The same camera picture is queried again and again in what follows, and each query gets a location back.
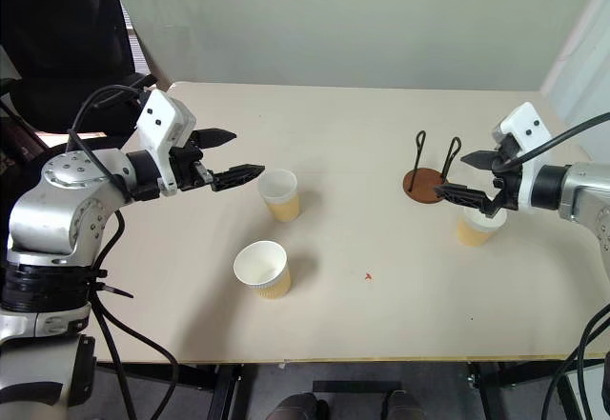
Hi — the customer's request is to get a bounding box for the brown cup holder stand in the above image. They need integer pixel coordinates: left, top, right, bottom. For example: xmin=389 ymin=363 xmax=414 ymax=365
xmin=402 ymin=130 xmax=462 ymax=205

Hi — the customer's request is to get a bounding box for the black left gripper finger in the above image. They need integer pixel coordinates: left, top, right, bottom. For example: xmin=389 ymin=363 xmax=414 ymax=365
xmin=196 ymin=128 xmax=238 ymax=150
xmin=210 ymin=164 xmax=266 ymax=192

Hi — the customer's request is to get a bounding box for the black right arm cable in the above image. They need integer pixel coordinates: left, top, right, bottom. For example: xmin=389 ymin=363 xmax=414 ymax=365
xmin=490 ymin=111 xmax=610 ymax=171

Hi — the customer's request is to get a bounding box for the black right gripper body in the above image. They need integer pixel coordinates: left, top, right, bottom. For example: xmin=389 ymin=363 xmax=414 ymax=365
xmin=489 ymin=134 xmax=522 ymax=211

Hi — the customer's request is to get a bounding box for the tan paper cup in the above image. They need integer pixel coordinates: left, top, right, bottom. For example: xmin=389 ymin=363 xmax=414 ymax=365
xmin=456 ymin=205 xmax=508 ymax=249
xmin=257 ymin=169 xmax=301 ymax=224
xmin=233 ymin=240 xmax=292 ymax=301

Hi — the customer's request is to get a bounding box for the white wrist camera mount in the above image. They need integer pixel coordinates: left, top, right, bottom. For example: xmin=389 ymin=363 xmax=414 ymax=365
xmin=135 ymin=89 xmax=197 ymax=197
xmin=490 ymin=101 xmax=554 ymax=212

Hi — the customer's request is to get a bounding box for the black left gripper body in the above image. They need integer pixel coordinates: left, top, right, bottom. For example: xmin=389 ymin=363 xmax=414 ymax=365
xmin=168 ymin=130 xmax=214 ymax=191

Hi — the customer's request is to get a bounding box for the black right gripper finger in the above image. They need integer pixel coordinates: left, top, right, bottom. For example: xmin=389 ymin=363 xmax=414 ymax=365
xmin=459 ymin=149 xmax=502 ymax=170
xmin=432 ymin=182 xmax=506 ymax=221

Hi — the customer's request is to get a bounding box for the dark rounded left foot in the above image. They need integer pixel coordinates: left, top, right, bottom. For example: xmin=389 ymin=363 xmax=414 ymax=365
xmin=264 ymin=391 xmax=330 ymax=420

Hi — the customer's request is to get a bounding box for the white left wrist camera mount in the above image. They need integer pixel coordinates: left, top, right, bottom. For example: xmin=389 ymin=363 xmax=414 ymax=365
xmin=135 ymin=89 xmax=197 ymax=197

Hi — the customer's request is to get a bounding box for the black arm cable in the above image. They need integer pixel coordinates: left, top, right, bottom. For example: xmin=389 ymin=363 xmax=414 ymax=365
xmin=490 ymin=111 xmax=610 ymax=171
xmin=66 ymin=84 xmax=181 ymax=420

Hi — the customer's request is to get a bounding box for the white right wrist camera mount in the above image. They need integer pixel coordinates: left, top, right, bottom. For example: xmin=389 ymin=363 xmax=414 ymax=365
xmin=490 ymin=101 xmax=554 ymax=212

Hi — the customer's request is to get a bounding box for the dark rounded foot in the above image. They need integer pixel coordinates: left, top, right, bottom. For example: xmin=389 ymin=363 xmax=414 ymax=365
xmin=264 ymin=391 xmax=330 ymax=420
xmin=383 ymin=390 xmax=426 ymax=420

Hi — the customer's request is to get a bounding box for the black office chair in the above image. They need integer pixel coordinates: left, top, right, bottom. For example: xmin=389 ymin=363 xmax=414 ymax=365
xmin=0 ymin=0 xmax=158 ymax=136

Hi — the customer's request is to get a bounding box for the dark rounded right foot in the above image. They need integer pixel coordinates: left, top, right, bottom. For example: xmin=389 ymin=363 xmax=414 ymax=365
xmin=383 ymin=390 xmax=426 ymax=420

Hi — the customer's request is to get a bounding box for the black table frame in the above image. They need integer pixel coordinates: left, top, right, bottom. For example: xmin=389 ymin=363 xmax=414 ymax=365
xmin=94 ymin=358 xmax=606 ymax=420

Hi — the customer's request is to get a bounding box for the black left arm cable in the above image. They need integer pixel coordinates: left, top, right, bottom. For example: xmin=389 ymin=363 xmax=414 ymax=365
xmin=66 ymin=84 xmax=181 ymax=420

